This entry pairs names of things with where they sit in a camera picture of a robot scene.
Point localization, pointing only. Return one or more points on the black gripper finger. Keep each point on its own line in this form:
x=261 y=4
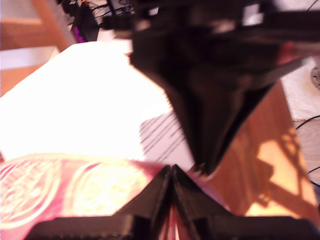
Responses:
x=185 y=87
x=150 y=205
x=195 y=202
x=237 y=95

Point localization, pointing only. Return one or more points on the pink printed zip bag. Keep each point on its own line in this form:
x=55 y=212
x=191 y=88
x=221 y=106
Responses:
x=75 y=190

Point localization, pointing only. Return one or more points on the printed white paper stack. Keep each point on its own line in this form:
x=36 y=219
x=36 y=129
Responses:
x=87 y=100

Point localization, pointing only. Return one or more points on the wooden chair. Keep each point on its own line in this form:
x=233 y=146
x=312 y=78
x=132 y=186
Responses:
x=15 y=35

